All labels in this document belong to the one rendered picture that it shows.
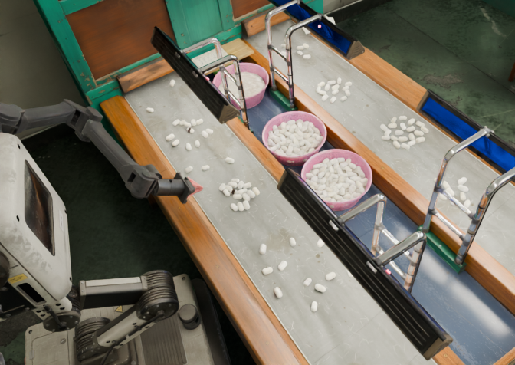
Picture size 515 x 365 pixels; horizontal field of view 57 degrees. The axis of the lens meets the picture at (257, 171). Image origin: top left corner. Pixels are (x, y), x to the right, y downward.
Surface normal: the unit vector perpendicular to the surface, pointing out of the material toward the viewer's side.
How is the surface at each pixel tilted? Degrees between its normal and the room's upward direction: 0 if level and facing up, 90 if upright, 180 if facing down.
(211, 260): 0
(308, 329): 0
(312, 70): 0
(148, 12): 90
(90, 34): 90
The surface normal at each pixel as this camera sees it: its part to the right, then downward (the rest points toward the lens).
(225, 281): -0.11, -0.64
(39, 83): 0.47, 0.64
